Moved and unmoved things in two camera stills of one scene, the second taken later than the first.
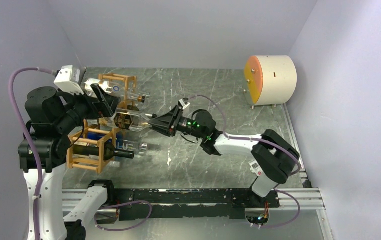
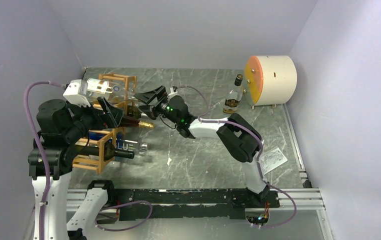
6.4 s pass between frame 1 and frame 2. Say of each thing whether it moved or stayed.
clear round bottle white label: stayed
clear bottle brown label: moved
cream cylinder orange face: stayed
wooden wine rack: stayed
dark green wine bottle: stayed
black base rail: stayed
